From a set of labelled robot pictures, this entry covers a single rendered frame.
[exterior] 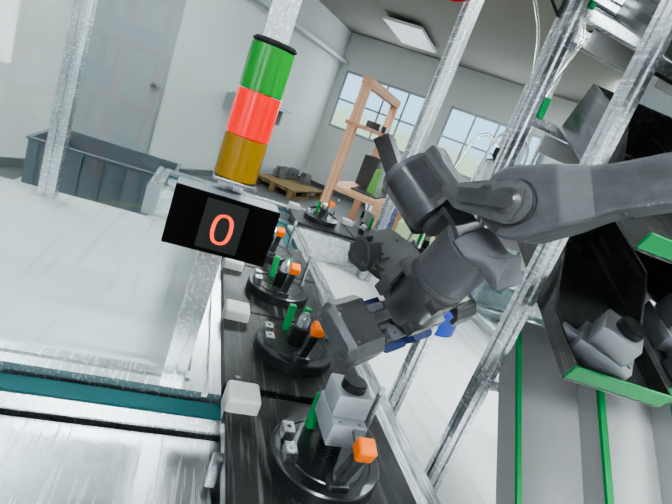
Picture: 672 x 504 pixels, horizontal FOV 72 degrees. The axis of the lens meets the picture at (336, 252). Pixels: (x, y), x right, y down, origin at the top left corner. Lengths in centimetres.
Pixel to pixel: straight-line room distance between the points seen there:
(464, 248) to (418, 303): 8
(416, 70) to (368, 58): 97
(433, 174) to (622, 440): 54
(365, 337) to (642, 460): 54
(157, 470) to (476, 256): 45
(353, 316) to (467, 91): 866
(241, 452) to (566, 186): 45
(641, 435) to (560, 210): 56
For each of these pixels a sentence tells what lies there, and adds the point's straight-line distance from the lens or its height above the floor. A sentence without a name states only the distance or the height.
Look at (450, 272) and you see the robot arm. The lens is 40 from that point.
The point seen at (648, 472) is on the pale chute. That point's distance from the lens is 86.
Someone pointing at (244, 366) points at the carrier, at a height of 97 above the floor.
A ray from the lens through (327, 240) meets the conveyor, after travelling 174.
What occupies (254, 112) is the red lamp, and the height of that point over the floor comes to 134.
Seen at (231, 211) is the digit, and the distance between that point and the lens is 55.
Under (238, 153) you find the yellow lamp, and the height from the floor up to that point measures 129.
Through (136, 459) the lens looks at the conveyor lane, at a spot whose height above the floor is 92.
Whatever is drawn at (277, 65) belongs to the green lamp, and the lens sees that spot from 53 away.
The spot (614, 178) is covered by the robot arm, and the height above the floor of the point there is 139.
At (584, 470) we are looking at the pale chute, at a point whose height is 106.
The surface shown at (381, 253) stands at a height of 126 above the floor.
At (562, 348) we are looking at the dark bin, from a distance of 61.
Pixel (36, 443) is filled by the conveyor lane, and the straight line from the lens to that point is 66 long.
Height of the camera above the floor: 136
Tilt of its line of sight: 15 degrees down
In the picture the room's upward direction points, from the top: 21 degrees clockwise
